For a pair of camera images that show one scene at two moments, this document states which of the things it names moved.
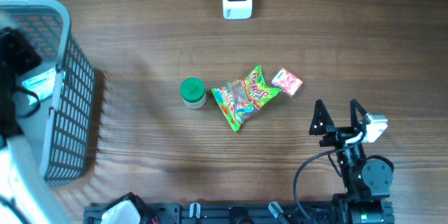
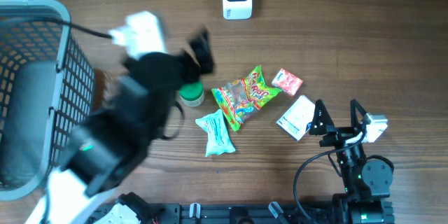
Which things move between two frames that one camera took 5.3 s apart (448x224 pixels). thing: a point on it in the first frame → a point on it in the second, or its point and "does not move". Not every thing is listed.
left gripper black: x=30 y=58 → x=204 y=50
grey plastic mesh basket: x=58 y=136 does not move
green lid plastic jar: x=193 y=92 does not move
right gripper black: x=337 y=134 does not move
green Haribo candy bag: x=239 y=99 does not move
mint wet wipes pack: x=43 y=84 → x=219 y=141
